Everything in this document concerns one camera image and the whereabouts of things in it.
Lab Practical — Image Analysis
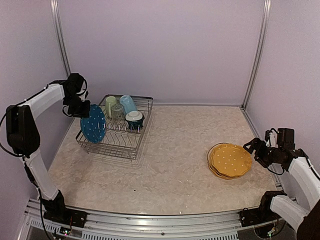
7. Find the yellow polka dot plate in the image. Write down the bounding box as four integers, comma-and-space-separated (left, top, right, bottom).
210, 169, 242, 180

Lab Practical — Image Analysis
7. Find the light green mug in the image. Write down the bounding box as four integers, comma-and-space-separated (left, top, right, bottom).
105, 95, 117, 118

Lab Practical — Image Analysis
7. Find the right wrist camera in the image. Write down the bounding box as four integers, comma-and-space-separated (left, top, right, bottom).
264, 128, 278, 147

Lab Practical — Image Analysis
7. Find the left aluminium frame post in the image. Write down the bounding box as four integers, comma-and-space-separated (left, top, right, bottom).
50, 0, 71, 77

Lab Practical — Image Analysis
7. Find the teal and white bowl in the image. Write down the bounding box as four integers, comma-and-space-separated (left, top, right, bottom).
125, 110, 145, 132

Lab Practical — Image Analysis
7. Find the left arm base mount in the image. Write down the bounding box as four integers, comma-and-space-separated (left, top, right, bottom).
43, 208, 88, 228

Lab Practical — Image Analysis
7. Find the steel wire dish rack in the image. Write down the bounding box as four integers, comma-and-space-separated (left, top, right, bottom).
75, 95, 154, 162

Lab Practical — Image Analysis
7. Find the light blue faceted cup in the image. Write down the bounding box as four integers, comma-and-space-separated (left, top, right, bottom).
119, 94, 138, 115

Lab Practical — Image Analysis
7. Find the aluminium frame post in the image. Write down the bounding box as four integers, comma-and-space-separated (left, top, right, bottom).
242, 0, 272, 111
50, 0, 71, 77

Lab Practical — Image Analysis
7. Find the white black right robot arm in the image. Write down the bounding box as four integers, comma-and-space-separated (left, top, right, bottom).
239, 128, 320, 240

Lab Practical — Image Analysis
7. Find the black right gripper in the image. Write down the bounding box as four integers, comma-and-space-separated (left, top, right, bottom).
243, 137, 283, 168

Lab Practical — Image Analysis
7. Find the blue plate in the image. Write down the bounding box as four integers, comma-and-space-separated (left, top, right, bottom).
80, 104, 106, 144

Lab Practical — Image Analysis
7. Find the right aluminium frame post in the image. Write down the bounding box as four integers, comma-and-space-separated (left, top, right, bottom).
242, 0, 272, 111

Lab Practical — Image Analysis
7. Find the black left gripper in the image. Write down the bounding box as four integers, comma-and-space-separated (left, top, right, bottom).
64, 93, 91, 118

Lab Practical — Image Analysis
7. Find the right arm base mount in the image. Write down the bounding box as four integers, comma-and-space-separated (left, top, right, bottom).
238, 207, 281, 227

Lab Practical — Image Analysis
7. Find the clear glass cup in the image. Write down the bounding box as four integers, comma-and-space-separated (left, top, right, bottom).
111, 103, 124, 120

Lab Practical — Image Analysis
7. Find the front aluminium rail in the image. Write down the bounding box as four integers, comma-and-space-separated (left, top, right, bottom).
15, 199, 296, 240

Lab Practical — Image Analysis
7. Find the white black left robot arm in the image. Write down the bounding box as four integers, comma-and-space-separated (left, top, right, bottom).
0, 73, 90, 223

